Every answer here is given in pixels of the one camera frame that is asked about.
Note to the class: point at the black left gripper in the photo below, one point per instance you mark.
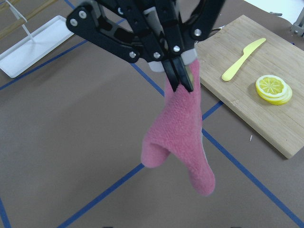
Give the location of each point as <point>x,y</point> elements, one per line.
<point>149,29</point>

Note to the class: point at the pink grey-edged cleaning cloth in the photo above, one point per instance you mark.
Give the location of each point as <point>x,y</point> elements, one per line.
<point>177,130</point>

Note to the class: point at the yellow plastic knife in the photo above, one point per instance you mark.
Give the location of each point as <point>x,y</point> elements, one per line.
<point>247,51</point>

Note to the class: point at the bamboo cutting board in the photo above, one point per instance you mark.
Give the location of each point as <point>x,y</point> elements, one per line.
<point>281,125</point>

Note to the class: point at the yellow lemon slices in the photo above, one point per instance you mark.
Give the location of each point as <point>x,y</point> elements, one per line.
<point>273,89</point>

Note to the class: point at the white plastic rack tray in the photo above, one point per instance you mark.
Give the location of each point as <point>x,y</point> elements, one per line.
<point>31,49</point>

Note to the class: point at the wooden rack rod far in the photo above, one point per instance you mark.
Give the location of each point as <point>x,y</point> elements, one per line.
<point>40,7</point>

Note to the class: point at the white rack wire support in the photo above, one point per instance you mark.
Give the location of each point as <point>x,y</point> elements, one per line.
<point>18,15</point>

